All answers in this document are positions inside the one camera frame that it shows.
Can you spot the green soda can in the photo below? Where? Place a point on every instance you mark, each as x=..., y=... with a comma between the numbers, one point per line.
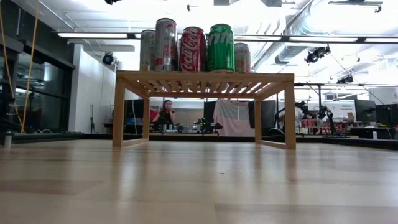
x=220, y=49

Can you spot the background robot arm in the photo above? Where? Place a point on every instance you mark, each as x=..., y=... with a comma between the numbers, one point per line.
x=326, y=116
x=209, y=125

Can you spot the white cloth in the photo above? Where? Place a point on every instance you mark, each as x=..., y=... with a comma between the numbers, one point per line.
x=231, y=119

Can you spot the black computer monitor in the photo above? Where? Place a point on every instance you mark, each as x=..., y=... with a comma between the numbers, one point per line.
x=365, y=110
x=387, y=115

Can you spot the long ceiling light strip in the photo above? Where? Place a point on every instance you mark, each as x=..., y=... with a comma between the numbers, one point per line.
x=93, y=35

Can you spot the thin background tripod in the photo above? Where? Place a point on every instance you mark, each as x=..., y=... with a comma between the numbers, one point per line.
x=92, y=119

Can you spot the black office chair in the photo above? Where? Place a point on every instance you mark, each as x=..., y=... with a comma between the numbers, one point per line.
x=276, y=129

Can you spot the wooden slatted shelf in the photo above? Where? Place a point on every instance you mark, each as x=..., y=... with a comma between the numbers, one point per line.
x=202, y=76

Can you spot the tall white beverage can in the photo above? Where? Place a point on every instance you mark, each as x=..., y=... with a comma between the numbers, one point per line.
x=166, y=46
x=147, y=51

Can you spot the person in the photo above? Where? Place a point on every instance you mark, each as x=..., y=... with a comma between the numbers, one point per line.
x=166, y=116
x=299, y=119

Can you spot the white sign board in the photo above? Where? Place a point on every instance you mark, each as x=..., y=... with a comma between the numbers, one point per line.
x=345, y=109

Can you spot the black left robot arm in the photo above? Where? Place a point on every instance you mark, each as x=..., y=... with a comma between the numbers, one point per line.
x=112, y=1

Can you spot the black metal table frame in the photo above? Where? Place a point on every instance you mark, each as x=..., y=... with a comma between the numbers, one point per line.
x=62, y=136

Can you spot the black partition panel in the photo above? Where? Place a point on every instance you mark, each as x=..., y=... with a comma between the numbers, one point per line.
x=269, y=112
x=210, y=110

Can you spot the black ceiling spotlight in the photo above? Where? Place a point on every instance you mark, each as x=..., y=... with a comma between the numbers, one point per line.
x=107, y=58
x=316, y=54
x=345, y=79

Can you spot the red cola can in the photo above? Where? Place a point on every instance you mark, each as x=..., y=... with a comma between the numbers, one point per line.
x=192, y=49

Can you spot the silver soda can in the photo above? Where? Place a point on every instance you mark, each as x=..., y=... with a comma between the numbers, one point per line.
x=243, y=59

